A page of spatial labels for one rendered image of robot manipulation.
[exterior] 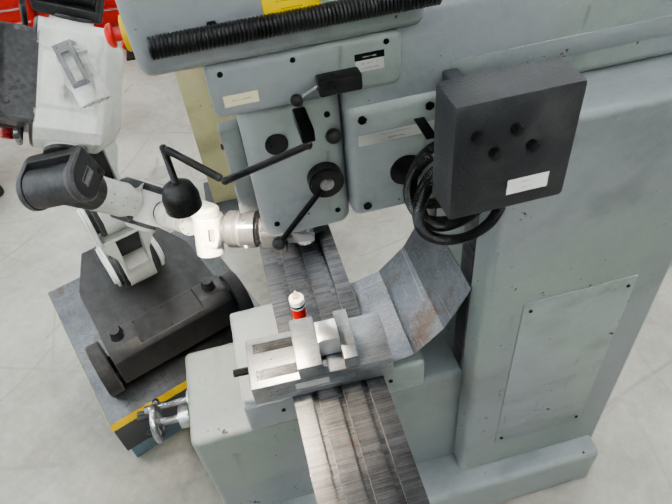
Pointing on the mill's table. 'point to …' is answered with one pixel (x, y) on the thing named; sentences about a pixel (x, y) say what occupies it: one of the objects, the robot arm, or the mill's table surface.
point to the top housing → (149, 24)
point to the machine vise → (258, 360)
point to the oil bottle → (297, 305)
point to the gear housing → (300, 71)
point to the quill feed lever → (320, 181)
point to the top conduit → (275, 25)
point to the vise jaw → (306, 347)
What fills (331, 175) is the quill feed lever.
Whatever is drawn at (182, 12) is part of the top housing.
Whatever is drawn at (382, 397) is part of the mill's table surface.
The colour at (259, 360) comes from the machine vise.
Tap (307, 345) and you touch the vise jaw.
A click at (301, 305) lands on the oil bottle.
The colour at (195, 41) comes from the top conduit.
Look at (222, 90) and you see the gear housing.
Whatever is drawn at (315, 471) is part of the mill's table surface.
